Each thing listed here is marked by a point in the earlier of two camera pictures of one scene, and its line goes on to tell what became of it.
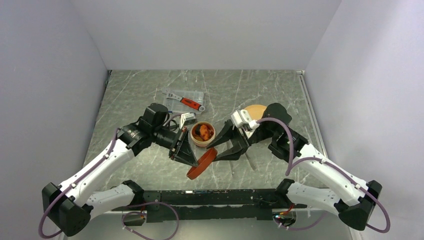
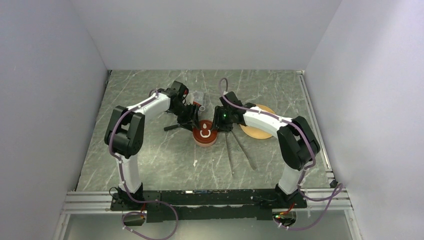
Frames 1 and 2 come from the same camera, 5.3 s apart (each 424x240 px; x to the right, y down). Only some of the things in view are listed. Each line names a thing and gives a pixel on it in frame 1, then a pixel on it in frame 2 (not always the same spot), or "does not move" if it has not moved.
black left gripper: x=184 y=152 -> x=192 y=120
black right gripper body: x=260 y=134 -> x=222 y=120
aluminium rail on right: x=301 y=75 does not move
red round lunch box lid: x=203 y=165 -> x=203 y=133
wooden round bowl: x=199 y=143 does not move
